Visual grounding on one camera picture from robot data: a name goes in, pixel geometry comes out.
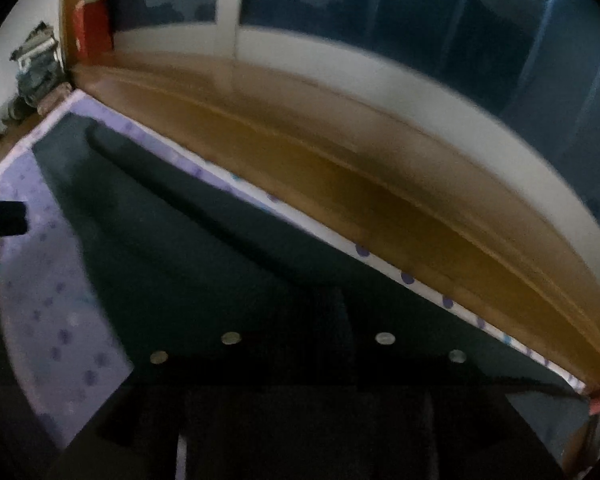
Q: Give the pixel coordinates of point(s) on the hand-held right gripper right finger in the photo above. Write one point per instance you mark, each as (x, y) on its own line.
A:
(332, 355)

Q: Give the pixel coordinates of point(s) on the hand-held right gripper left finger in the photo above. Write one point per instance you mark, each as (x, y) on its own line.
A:
(285, 355)

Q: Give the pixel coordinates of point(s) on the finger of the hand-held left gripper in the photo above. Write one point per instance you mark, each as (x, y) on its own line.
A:
(5, 217)

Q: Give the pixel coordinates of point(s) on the dark green pants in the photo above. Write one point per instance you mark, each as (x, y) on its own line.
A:
(205, 250)

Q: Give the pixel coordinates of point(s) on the grey folded clothes pile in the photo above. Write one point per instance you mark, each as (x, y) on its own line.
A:
(35, 75)

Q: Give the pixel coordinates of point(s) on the purple dotted bedsheet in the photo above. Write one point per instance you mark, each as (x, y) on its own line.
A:
(45, 285)

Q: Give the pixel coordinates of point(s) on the wooden window sill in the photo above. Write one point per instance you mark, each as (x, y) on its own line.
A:
(330, 160)

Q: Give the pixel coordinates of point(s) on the red box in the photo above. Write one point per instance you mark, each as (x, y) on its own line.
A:
(95, 30)

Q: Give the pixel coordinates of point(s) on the white framed window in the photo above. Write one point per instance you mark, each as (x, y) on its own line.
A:
(430, 35)

